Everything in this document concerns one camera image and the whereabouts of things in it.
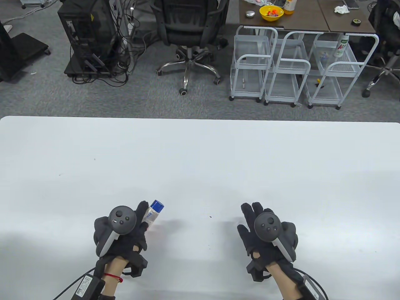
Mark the person's left hand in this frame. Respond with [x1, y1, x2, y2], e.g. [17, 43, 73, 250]
[94, 201, 150, 278]

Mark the person's right hand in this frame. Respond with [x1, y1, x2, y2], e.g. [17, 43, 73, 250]
[237, 202, 299, 283]

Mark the white hand cream tube blue cap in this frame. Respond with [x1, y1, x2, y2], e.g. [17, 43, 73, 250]
[142, 199, 165, 232]

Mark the person's right forearm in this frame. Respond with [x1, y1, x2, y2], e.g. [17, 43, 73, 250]
[266, 262, 304, 300]

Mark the person's left forearm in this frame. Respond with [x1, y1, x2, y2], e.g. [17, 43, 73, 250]
[102, 255, 128, 297]

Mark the grey black right hand controller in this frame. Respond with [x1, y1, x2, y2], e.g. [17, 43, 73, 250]
[254, 212, 296, 262]

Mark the grey black hand controller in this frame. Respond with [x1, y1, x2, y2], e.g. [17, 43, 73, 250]
[95, 205, 137, 257]
[254, 212, 296, 262]

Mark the grey black left hand controller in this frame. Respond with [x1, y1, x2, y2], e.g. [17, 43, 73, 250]
[95, 205, 137, 257]

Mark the white bottle green cap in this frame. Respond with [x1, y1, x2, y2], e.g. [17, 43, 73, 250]
[333, 34, 350, 58]

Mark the black computer tower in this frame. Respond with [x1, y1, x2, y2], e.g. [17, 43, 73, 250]
[57, 0, 118, 76]

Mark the black mesh office chair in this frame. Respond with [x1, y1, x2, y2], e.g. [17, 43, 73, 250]
[150, 0, 230, 96]

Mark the black monitor stand base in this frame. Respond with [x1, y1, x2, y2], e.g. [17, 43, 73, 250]
[0, 23, 50, 82]

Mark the yellow bowl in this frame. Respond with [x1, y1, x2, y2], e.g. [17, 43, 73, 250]
[259, 5, 285, 22]

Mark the brown wooden table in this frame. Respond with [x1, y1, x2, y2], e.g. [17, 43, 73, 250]
[239, 0, 331, 32]
[318, 0, 376, 34]

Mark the black swivel chair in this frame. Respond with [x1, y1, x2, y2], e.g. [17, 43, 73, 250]
[362, 0, 400, 99]

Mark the black left wrist camera module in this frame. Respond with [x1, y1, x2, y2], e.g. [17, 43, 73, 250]
[71, 273, 106, 300]

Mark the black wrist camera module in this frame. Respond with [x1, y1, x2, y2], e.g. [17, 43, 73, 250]
[300, 278, 325, 300]
[71, 273, 106, 300]

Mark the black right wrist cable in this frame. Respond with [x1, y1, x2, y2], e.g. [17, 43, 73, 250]
[294, 268, 328, 300]

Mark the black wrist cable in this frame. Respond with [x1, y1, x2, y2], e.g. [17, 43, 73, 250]
[53, 267, 97, 300]
[294, 268, 328, 300]

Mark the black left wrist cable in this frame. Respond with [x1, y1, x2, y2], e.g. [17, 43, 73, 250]
[53, 267, 97, 300]

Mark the black right wrist camera module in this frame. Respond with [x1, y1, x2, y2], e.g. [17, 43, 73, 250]
[300, 278, 325, 300]

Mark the white wire trolley cart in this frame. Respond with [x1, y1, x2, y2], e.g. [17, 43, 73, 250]
[264, 31, 311, 108]
[229, 26, 278, 103]
[307, 33, 380, 110]

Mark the tangle of black cables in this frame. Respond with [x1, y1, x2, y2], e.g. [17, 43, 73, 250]
[72, 0, 157, 88]

